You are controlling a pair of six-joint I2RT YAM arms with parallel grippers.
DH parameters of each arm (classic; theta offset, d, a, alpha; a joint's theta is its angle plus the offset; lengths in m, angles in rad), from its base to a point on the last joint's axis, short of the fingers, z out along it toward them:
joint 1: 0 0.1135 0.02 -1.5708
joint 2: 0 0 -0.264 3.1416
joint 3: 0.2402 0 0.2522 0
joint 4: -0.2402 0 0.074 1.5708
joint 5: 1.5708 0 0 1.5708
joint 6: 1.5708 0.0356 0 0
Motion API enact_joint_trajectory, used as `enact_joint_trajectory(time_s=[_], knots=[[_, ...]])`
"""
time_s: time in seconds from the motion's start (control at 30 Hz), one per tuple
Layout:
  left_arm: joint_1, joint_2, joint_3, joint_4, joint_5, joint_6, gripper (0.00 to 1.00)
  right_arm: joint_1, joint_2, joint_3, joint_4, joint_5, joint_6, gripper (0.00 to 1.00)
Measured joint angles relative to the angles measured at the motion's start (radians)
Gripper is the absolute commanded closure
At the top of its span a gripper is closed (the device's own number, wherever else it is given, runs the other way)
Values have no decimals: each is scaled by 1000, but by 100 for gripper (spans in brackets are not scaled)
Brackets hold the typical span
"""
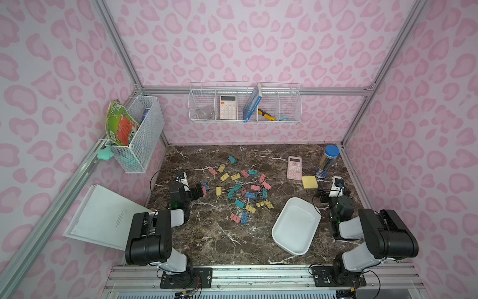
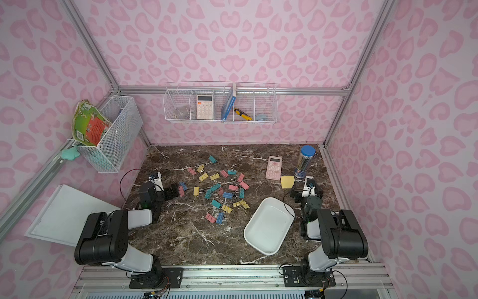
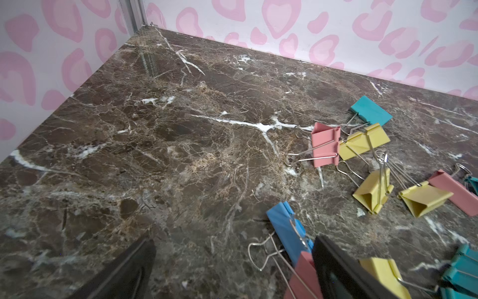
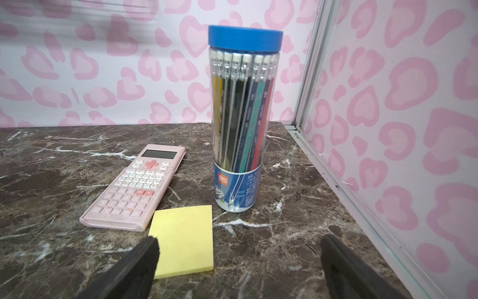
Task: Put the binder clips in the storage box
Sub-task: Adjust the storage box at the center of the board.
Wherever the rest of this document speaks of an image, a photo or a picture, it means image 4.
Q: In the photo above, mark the pencil jar blue lid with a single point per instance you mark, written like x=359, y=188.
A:
x=243, y=64

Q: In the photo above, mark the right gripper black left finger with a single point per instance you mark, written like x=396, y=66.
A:
x=131, y=277

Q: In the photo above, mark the yellow sticky note pad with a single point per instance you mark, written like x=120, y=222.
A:
x=185, y=238

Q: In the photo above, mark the pink calculator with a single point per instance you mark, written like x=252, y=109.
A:
x=131, y=199

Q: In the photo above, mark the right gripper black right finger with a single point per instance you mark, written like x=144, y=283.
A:
x=349, y=277

